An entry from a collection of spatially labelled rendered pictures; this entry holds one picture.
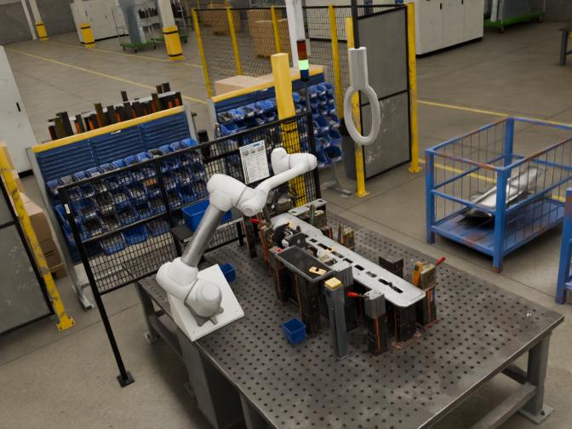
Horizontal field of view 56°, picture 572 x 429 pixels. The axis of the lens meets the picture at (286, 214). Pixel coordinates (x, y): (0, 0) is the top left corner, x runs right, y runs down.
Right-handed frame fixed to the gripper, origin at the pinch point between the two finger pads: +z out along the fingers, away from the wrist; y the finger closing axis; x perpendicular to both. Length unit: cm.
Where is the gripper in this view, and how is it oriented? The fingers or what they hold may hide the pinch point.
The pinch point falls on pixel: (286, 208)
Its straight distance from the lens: 354.2
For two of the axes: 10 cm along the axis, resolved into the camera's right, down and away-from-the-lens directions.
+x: -5.4, -3.0, 7.9
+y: 8.3, -3.3, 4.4
